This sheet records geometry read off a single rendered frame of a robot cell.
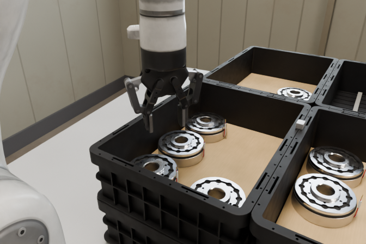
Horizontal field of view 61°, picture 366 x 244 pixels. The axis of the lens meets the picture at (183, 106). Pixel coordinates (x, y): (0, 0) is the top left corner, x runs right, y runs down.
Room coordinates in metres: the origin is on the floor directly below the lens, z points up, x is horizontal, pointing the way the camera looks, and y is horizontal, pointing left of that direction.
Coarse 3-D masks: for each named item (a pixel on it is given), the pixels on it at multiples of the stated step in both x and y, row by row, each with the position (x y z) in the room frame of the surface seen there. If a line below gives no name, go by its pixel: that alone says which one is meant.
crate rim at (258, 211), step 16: (336, 112) 0.59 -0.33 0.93; (304, 128) 0.53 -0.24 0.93; (288, 160) 0.42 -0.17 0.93; (272, 176) 0.38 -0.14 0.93; (272, 192) 0.34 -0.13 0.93; (256, 208) 0.31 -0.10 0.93; (256, 224) 0.29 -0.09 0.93; (272, 224) 0.29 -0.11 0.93; (272, 240) 0.27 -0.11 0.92; (288, 240) 0.26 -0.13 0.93; (304, 240) 0.26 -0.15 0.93
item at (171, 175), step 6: (144, 156) 0.53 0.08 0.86; (150, 156) 0.53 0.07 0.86; (156, 156) 0.53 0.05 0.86; (162, 156) 0.53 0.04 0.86; (132, 162) 0.51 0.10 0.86; (138, 162) 0.51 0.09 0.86; (162, 162) 0.51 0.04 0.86; (168, 162) 0.51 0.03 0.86; (174, 162) 0.51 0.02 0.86; (168, 168) 0.49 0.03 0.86; (174, 168) 0.49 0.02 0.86; (162, 174) 0.47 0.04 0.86; (168, 174) 0.47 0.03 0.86; (174, 174) 0.47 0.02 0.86
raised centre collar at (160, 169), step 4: (148, 160) 0.51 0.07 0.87; (152, 160) 0.51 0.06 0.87; (156, 160) 0.51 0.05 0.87; (140, 164) 0.49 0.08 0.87; (144, 164) 0.49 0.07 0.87; (148, 164) 0.50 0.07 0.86; (156, 164) 0.50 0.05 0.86; (160, 164) 0.49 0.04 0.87; (160, 168) 0.48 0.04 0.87; (156, 172) 0.47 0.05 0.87; (160, 172) 0.47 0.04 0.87
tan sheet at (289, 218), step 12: (360, 192) 0.46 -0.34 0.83; (288, 204) 0.42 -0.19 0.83; (288, 216) 0.40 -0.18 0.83; (300, 216) 0.40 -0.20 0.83; (360, 216) 0.40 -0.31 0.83; (288, 228) 0.37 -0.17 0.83; (300, 228) 0.37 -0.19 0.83; (312, 228) 0.37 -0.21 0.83; (324, 228) 0.37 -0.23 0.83; (336, 228) 0.37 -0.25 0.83; (348, 228) 0.37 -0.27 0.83; (360, 228) 0.37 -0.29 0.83; (324, 240) 0.35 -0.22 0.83; (336, 240) 0.35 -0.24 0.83; (348, 240) 0.35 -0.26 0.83; (360, 240) 0.35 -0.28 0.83
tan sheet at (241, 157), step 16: (240, 128) 0.70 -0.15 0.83; (208, 144) 0.62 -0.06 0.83; (224, 144) 0.62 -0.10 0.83; (240, 144) 0.62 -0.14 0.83; (256, 144) 0.62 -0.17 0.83; (272, 144) 0.62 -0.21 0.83; (208, 160) 0.56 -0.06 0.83; (224, 160) 0.56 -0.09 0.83; (240, 160) 0.56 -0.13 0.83; (256, 160) 0.56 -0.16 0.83; (192, 176) 0.50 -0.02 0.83; (208, 176) 0.50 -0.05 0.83; (224, 176) 0.50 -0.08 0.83; (240, 176) 0.50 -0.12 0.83; (256, 176) 0.50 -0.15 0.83
